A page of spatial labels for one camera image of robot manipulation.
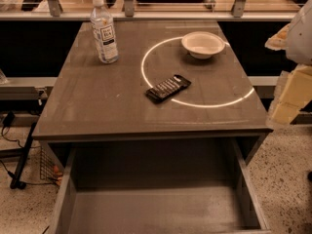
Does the grey cabinet with top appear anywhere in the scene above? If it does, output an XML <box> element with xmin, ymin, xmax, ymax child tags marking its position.
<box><xmin>31</xmin><ymin>19</ymin><xmax>274</xmax><ymax>168</ymax></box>

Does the black wire basket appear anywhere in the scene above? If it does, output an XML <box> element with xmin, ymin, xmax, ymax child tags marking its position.
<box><xmin>40</xmin><ymin>148</ymin><xmax>63</xmax><ymax>186</ymax></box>

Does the black floor cable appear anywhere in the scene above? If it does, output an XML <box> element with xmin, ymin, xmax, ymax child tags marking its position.
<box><xmin>0</xmin><ymin>111</ymin><xmax>59</xmax><ymax>187</ymax></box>

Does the black snack bar packet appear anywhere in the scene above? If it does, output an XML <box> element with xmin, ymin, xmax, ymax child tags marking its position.
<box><xmin>145</xmin><ymin>74</ymin><xmax>191</xmax><ymax>103</ymax></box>

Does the black stand leg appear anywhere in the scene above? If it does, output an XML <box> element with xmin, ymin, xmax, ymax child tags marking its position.
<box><xmin>10</xmin><ymin>123</ymin><xmax>36</xmax><ymax>189</ymax></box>

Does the metal railing frame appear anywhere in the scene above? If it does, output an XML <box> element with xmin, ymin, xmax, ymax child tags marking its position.
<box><xmin>0</xmin><ymin>0</ymin><xmax>301</xmax><ymax>21</ymax></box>

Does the white paper bowl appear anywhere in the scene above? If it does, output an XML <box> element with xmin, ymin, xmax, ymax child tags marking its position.
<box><xmin>181</xmin><ymin>31</ymin><xmax>225</xmax><ymax>59</ymax></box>

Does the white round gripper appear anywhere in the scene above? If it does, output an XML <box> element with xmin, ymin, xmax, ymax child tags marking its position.
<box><xmin>264</xmin><ymin>0</ymin><xmax>312</xmax><ymax>129</ymax></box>

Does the open grey top drawer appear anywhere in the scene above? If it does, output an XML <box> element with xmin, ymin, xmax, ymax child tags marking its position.
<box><xmin>48</xmin><ymin>137</ymin><xmax>270</xmax><ymax>234</ymax></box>

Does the clear plastic water bottle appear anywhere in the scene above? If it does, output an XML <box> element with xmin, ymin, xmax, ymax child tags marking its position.
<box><xmin>90</xmin><ymin>0</ymin><xmax>119</xmax><ymax>63</ymax></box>

